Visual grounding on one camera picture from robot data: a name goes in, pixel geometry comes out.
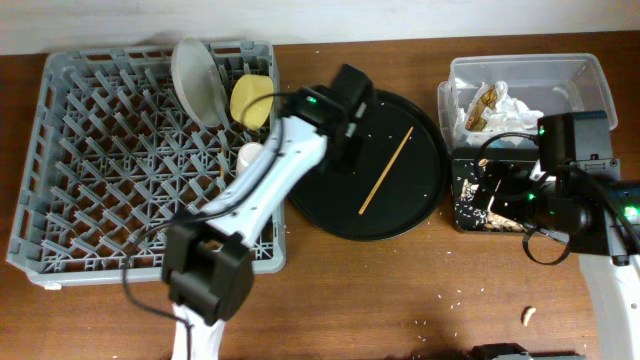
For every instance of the gold coffee stick wrapper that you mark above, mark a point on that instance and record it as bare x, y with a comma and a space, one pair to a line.
486, 99

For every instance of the wooden chopstick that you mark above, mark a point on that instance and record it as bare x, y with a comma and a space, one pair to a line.
221, 159
385, 171

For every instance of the grey dishwasher rack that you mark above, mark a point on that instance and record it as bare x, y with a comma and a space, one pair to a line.
112, 154

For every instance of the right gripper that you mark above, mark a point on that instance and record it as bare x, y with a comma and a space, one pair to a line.
513, 177

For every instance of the yellow bowl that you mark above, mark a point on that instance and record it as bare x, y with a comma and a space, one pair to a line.
251, 100

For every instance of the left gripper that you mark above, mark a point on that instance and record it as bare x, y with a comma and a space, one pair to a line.
348, 161

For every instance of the fallen food piece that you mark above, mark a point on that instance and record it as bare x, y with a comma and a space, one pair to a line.
527, 314

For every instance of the round black tray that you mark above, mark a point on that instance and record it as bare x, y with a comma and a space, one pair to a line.
411, 191

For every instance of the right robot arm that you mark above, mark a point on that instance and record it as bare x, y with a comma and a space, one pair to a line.
575, 194

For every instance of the pink cup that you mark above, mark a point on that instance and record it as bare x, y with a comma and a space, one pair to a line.
246, 155

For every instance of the white napkin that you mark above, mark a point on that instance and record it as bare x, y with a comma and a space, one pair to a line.
510, 115

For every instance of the clear plastic bin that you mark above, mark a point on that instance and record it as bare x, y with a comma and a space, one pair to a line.
549, 83

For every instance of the grey plate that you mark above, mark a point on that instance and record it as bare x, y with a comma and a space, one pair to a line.
197, 83

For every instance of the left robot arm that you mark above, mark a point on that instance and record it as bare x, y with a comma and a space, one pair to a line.
207, 265

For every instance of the food scraps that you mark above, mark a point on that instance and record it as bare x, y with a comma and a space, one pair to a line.
472, 217

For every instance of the black rectangular tray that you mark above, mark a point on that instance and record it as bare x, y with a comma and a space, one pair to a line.
495, 154

